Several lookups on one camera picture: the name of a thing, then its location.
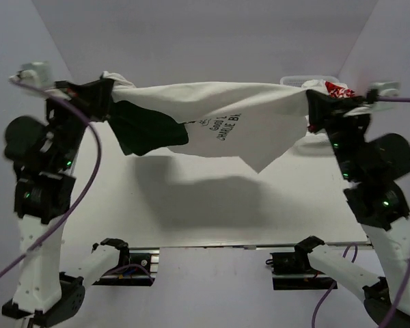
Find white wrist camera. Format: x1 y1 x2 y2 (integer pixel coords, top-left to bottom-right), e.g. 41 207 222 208
10 61 54 90
356 81 400 113

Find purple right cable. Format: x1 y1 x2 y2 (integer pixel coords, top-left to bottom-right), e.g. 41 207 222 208
310 96 410 328

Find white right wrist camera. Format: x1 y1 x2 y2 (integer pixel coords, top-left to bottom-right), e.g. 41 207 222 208
356 81 400 113

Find white plastic basket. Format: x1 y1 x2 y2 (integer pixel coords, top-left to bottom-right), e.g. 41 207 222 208
279 75 339 87

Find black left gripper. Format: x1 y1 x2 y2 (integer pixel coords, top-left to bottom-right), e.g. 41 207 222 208
43 77 113 169

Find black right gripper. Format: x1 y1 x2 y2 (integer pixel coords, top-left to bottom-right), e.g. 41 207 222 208
306 88 370 180

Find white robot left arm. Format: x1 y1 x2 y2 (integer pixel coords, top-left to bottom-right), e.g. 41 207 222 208
2 78 131 327

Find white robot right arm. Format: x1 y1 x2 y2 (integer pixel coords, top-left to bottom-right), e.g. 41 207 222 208
295 90 410 327

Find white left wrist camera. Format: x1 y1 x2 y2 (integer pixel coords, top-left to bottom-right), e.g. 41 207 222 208
10 61 54 90

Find purple cable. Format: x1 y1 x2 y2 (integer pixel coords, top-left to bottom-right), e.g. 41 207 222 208
0 79 103 290
310 96 410 328

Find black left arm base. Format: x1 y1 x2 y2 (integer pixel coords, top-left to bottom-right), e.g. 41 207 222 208
92 238 154 287

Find white red print t-shirt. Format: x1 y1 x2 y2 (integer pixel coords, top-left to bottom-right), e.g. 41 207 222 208
301 79 356 98

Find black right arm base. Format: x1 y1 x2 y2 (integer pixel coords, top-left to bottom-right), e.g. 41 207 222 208
265 236 338 290

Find white green Charlie Brown t-shirt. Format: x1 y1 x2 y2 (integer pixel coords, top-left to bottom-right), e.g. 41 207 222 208
101 72 308 172

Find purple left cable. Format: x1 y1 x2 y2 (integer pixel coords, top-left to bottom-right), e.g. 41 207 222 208
0 79 103 290

